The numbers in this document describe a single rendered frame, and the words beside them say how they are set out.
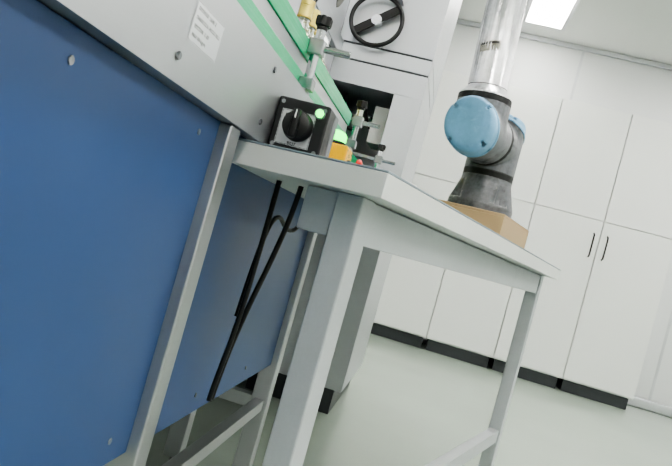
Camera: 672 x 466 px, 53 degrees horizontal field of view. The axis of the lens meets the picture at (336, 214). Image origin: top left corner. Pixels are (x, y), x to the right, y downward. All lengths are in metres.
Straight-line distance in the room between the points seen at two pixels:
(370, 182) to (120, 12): 0.39
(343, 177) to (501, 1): 0.79
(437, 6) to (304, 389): 2.04
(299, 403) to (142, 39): 0.51
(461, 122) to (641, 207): 4.15
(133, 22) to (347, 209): 0.41
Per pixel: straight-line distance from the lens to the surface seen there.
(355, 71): 2.67
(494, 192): 1.55
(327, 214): 0.90
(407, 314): 5.31
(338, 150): 1.27
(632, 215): 5.50
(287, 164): 0.89
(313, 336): 0.89
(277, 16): 1.00
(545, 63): 6.06
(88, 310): 0.69
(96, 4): 0.54
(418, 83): 2.64
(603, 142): 5.52
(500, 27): 1.52
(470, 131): 1.44
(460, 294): 5.30
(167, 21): 0.64
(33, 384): 0.66
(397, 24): 2.71
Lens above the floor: 0.66
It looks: 2 degrees up
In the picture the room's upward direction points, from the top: 16 degrees clockwise
